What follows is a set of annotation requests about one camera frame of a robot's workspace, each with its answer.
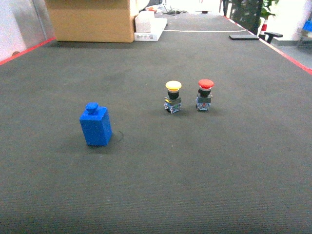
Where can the large cardboard box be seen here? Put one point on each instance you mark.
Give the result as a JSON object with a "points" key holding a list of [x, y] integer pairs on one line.
{"points": [[93, 20]]}

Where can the red mushroom push button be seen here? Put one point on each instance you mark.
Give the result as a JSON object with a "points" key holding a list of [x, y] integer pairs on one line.
{"points": [[204, 96]]}

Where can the green potted plant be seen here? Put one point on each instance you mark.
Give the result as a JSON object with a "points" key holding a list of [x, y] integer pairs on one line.
{"points": [[266, 9]]}

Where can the white flat carton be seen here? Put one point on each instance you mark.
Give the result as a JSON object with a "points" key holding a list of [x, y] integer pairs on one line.
{"points": [[148, 27]]}

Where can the yellow mushroom push button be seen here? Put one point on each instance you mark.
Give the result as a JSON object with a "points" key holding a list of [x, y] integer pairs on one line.
{"points": [[173, 101]]}

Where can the blue block part with knob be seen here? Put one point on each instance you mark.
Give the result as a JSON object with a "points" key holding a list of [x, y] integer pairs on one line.
{"points": [[95, 124]]}

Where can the black flat pad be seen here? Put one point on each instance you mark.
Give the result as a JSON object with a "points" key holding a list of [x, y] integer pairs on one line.
{"points": [[243, 37]]}

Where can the black office chair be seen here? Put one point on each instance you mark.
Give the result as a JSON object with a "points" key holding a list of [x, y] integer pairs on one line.
{"points": [[268, 36]]}

